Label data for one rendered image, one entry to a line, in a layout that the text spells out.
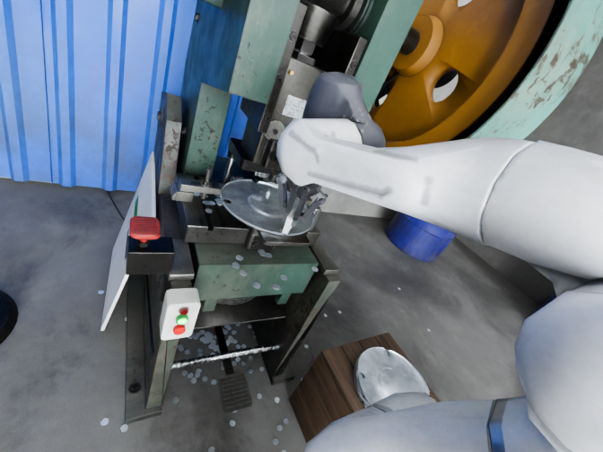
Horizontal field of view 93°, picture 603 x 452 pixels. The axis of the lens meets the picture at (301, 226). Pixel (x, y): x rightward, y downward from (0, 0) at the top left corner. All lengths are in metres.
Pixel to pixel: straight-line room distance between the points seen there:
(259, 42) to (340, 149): 0.40
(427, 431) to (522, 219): 0.25
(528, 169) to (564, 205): 0.04
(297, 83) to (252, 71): 0.14
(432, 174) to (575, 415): 0.20
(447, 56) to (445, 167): 0.72
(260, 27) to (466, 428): 0.71
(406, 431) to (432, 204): 0.26
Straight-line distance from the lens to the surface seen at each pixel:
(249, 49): 0.71
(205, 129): 1.05
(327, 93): 0.51
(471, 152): 0.33
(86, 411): 1.32
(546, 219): 0.30
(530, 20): 0.90
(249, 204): 0.85
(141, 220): 0.74
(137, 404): 1.28
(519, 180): 0.31
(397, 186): 0.32
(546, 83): 0.86
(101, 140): 2.11
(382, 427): 0.44
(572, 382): 0.25
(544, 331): 0.26
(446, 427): 0.40
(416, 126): 0.99
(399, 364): 1.28
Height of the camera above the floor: 1.19
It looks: 29 degrees down
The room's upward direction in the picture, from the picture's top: 25 degrees clockwise
